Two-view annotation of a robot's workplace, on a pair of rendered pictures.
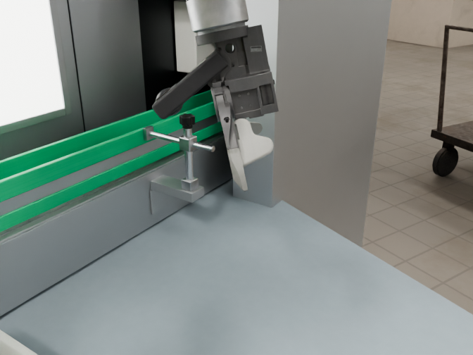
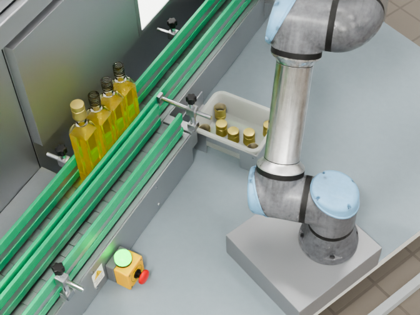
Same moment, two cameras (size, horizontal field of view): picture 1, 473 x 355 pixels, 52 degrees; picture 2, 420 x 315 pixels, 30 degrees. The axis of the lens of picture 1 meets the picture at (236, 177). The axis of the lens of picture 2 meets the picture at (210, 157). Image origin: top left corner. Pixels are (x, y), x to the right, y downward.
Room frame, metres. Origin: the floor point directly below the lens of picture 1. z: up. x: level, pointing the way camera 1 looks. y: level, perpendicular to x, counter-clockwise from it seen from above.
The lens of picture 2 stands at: (-1.11, 0.47, 2.53)
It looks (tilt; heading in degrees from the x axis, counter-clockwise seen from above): 51 degrees down; 358
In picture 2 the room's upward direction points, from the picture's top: 3 degrees counter-clockwise
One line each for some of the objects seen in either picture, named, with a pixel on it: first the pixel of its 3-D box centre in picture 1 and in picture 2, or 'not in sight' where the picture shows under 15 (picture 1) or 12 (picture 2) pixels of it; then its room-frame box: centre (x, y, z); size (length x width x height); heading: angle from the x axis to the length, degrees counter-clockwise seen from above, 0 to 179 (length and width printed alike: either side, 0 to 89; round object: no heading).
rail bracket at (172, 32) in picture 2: not in sight; (167, 35); (0.68, 0.50, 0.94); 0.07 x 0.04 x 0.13; 56
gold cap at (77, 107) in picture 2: not in sight; (78, 110); (0.21, 0.73, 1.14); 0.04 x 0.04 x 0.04
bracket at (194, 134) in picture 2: not in sight; (180, 130); (0.37, 0.49, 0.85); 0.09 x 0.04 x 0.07; 56
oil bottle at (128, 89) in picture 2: not in sight; (125, 107); (0.36, 0.63, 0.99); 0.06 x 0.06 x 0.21; 55
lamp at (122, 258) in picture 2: not in sight; (122, 257); (-0.03, 0.66, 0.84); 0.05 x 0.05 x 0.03
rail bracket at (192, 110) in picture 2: not in sight; (184, 109); (0.37, 0.47, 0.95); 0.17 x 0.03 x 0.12; 56
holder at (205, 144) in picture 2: not in sight; (228, 129); (0.42, 0.35, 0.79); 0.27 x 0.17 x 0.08; 56
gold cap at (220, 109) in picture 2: not in sight; (220, 112); (0.49, 0.37, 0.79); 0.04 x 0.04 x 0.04
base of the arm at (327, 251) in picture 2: not in sight; (329, 229); (-0.02, 0.13, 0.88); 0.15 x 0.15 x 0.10
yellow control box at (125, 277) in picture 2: not in sight; (125, 268); (-0.03, 0.66, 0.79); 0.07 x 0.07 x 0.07; 56
